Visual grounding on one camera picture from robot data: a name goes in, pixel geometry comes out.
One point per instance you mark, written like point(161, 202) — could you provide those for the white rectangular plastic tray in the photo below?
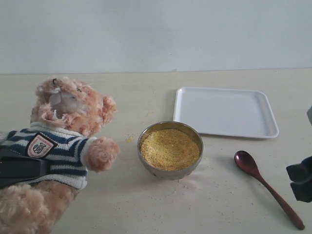
point(226, 112)

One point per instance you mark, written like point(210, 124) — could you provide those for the tan teddy bear striped shirt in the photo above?
point(63, 126)

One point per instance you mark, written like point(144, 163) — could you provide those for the steel bowl of millet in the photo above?
point(170, 150)

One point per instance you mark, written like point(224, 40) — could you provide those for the dark red wooden spoon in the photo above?
point(247, 164)

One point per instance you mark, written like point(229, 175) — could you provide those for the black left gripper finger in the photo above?
point(17, 168)

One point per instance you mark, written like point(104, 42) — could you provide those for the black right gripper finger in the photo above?
point(301, 176)

